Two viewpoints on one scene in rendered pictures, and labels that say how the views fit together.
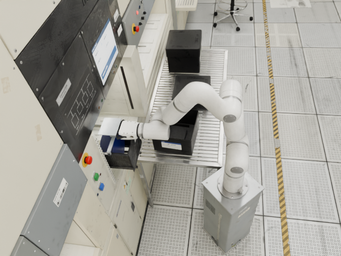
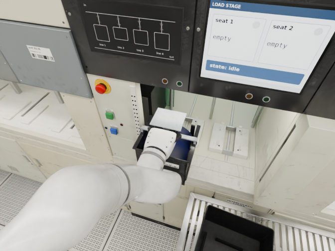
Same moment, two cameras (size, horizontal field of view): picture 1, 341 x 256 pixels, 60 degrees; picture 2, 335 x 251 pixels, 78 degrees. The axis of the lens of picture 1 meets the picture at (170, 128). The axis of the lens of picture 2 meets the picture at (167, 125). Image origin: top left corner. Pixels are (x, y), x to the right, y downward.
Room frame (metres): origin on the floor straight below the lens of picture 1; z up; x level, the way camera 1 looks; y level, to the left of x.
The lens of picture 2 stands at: (1.08, -0.25, 1.83)
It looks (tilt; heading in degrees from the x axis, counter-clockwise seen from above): 46 degrees down; 92
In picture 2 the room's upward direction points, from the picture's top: straight up
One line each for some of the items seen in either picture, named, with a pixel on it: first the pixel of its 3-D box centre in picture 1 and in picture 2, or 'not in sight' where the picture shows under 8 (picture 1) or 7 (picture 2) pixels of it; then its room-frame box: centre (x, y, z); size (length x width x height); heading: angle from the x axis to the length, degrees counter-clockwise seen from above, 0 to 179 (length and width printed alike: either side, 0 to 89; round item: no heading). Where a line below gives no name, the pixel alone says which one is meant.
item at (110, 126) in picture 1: (117, 144); (168, 145); (1.06, 0.31, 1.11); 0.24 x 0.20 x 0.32; 165
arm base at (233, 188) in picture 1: (233, 177); not in sight; (0.89, -0.34, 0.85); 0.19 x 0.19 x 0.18
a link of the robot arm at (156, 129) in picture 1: (157, 130); (145, 179); (1.00, 0.07, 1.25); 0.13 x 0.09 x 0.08; 75
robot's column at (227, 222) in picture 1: (228, 211); not in sight; (0.89, -0.34, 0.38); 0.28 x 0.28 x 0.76; 30
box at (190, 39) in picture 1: (184, 51); not in sight; (2.17, -0.22, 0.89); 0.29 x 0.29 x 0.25; 77
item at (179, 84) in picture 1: (192, 90); not in sight; (1.73, -0.21, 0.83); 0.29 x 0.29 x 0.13; 77
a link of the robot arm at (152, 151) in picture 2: (141, 130); (152, 157); (1.02, 0.15, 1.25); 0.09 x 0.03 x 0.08; 165
